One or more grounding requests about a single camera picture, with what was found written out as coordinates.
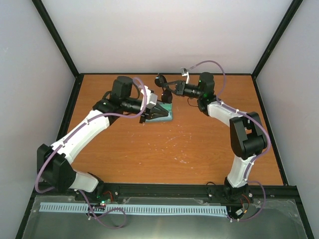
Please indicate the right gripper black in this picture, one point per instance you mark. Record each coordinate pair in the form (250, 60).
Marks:
(180, 86)

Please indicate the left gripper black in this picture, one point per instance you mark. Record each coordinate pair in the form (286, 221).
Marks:
(163, 112)

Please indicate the black aviator sunglasses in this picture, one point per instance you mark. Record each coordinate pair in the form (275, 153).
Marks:
(166, 96)

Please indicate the grey-green glasses case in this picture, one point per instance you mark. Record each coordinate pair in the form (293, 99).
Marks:
(167, 107)

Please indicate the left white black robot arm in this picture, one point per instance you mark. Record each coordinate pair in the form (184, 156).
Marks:
(128, 98)

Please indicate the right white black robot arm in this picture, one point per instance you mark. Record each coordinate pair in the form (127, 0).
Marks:
(247, 136)

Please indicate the clear acrylic cover plate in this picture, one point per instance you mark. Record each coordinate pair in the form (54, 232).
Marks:
(270, 219)

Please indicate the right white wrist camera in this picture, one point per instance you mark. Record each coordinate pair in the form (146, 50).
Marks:
(185, 73)

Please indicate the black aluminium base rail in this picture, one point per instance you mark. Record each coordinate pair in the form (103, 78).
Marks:
(118, 192)

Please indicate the left black frame post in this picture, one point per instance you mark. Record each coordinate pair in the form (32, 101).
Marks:
(42, 11)

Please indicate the black frame post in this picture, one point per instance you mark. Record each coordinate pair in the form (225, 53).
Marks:
(280, 30)
(42, 11)

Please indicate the light blue slotted cable duct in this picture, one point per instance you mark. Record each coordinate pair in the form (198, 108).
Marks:
(149, 210)

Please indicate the right black frame post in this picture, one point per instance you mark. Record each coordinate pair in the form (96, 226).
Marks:
(280, 30)

